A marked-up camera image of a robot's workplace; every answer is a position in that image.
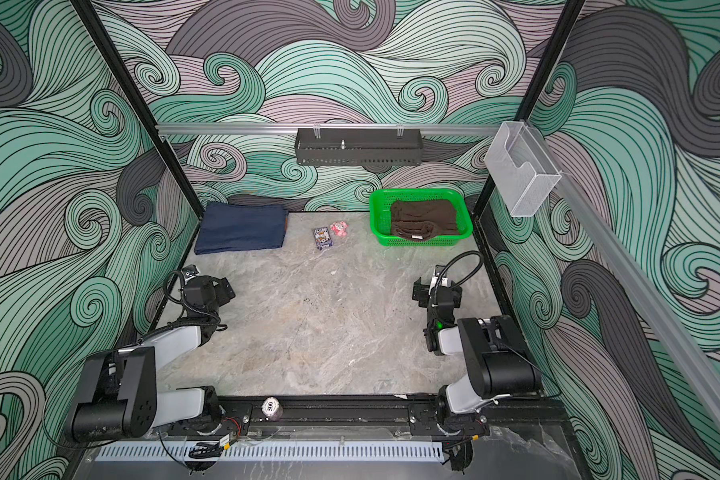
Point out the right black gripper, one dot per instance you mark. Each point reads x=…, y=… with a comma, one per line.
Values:
x=421, y=294

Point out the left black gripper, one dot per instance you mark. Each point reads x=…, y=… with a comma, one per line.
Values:
x=222, y=291

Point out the dark blue denim jeans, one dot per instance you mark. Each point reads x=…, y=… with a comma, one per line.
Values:
x=232, y=228

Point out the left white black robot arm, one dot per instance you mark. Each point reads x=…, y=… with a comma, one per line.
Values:
x=117, y=395

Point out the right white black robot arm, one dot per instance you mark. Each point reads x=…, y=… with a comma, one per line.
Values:
x=497, y=362

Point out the brown folded trousers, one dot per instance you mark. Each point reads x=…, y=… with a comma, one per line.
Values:
x=423, y=220

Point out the green plastic basket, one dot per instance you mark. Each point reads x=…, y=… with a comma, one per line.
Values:
x=379, y=207

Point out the pink plush toy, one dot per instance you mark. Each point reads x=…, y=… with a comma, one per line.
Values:
x=339, y=228

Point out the blue playing card box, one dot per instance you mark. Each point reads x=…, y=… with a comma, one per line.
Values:
x=322, y=237

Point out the round silver knob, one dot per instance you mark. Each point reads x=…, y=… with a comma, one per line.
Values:
x=272, y=409

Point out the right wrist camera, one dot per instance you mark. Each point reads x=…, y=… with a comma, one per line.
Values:
x=439, y=276

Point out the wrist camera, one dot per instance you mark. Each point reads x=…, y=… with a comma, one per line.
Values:
x=439, y=276
x=189, y=272

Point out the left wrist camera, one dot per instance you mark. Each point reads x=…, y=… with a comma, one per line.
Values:
x=189, y=272

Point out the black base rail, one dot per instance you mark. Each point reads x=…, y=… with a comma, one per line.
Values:
x=419, y=415

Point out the clear plastic wall bin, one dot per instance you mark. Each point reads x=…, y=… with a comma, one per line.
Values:
x=520, y=162

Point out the aluminium back wall rail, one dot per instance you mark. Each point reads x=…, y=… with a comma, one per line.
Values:
x=251, y=128

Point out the aluminium wall rail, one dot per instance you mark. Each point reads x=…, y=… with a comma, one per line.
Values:
x=641, y=199
x=251, y=128

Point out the white slotted cable duct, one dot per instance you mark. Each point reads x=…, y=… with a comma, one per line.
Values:
x=280, y=451

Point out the black perforated wall shelf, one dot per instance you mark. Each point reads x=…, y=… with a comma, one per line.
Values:
x=366, y=148

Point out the aluminium right wall rail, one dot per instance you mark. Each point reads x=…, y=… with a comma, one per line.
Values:
x=641, y=199

